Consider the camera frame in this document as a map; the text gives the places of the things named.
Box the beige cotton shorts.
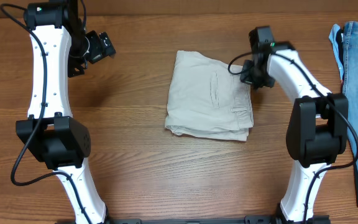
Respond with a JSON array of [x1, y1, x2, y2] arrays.
[[165, 50, 254, 141]]

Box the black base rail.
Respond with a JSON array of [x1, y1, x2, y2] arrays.
[[54, 214, 332, 224]]

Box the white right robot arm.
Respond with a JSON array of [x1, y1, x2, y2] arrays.
[[241, 26, 348, 223]]

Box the light blue garment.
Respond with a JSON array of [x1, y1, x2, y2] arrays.
[[329, 24, 344, 81]]

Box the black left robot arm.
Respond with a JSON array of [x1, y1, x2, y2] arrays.
[[16, 1, 116, 223]]

